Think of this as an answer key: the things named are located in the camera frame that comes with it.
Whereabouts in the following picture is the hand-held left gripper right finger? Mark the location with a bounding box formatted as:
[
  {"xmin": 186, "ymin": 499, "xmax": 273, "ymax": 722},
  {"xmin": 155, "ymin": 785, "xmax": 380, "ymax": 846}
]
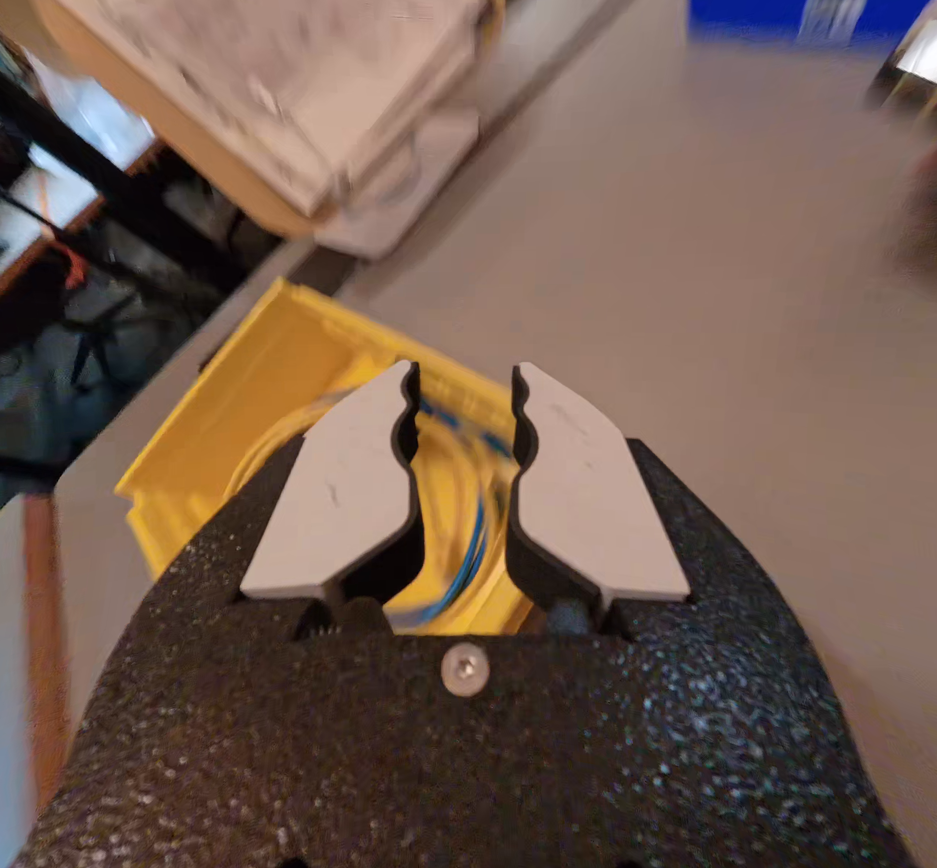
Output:
[{"xmin": 507, "ymin": 362, "xmax": 692, "ymax": 610}]

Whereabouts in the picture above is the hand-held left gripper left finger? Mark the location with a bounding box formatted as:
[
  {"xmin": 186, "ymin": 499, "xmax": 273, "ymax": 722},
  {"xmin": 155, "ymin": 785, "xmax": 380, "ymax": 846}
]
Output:
[{"xmin": 240, "ymin": 360, "xmax": 426, "ymax": 603}]

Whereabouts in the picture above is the yellow patch cable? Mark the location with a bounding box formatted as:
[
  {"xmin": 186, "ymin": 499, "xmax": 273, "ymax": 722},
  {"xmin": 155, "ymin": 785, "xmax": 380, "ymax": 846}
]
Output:
[{"xmin": 227, "ymin": 388, "xmax": 524, "ymax": 629}]

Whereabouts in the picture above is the yellow plastic bin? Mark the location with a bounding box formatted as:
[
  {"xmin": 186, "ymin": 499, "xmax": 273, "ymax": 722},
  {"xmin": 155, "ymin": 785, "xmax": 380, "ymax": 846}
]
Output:
[{"xmin": 115, "ymin": 277, "xmax": 537, "ymax": 636}]

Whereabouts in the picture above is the grey partition foot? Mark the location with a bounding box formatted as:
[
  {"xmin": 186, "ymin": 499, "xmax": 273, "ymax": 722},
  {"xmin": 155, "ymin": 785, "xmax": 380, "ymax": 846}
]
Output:
[{"xmin": 315, "ymin": 107, "xmax": 486, "ymax": 263}]

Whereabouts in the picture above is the tan wooden partition panel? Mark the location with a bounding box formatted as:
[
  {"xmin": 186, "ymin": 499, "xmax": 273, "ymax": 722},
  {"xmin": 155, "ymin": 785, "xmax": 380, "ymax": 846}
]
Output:
[{"xmin": 22, "ymin": 0, "xmax": 345, "ymax": 241}]

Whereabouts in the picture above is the white wood-edged background table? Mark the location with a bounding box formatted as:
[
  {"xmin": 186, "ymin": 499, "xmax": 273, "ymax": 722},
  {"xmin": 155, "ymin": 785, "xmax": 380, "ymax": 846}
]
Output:
[{"xmin": 0, "ymin": 56, "xmax": 165, "ymax": 298}]

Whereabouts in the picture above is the white printed poster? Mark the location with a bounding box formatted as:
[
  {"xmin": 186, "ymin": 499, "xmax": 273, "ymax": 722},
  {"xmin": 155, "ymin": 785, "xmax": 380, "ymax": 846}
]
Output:
[{"xmin": 0, "ymin": 0, "xmax": 506, "ymax": 219}]

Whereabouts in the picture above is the shiny metal object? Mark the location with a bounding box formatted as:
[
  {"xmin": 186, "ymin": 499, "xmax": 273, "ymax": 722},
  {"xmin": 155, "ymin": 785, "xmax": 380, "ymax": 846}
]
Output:
[{"xmin": 866, "ymin": 0, "xmax": 937, "ymax": 117}]

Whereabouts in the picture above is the blue cable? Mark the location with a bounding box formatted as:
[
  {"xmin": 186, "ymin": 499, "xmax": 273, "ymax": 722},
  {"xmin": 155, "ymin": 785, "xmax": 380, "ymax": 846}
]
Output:
[{"xmin": 384, "ymin": 400, "xmax": 513, "ymax": 625}]

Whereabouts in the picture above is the black frame post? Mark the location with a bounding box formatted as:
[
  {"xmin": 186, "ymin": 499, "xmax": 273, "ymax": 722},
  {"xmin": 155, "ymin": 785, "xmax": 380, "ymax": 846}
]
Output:
[{"xmin": 0, "ymin": 70, "xmax": 250, "ymax": 291}]

